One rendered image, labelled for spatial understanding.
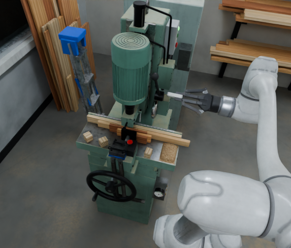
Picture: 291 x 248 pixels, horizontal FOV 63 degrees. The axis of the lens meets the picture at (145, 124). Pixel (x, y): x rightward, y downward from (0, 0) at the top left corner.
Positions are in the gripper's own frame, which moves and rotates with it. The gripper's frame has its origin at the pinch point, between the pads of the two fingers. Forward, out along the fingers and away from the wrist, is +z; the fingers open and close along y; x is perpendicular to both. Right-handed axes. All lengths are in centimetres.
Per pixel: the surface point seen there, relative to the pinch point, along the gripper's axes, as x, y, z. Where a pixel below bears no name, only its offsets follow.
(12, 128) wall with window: -114, -42, 155
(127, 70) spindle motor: 6.1, 5.4, 22.8
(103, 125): -35, -20, 40
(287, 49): -196, 129, -116
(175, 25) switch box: -11.7, 38.9, 8.4
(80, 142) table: -27, -33, 49
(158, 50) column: -12.2, 24.5, 14.0
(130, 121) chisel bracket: -23.0, -14.5, 21.9
